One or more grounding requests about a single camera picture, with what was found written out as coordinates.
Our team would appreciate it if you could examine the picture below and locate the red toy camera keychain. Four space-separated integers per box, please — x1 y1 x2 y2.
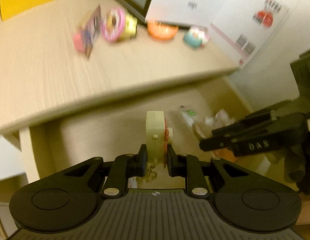
144 111 173 182

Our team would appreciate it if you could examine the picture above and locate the pink cat figurine toy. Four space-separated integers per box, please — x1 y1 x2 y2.
183 25 209 48

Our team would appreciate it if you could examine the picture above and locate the orange plastic bowl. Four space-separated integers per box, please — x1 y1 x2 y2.
147 21 179 41

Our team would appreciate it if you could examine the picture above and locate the pink yellow cupcake toy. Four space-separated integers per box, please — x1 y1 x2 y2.
101 8 138 43

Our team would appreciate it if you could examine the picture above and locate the clear plastic wrapper pile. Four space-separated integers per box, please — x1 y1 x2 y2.
192 109 235 140

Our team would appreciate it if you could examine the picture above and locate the wooden desk drawer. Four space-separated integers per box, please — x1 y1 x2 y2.
20 77 252 183

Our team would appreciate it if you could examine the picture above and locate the green label sachet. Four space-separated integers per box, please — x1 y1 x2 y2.
179 105 198 128

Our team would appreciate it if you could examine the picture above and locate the white red-striped carton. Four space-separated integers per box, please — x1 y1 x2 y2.
209 0 300 68

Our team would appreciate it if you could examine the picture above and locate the white aigo box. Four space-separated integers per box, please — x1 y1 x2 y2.
146 0 226 27

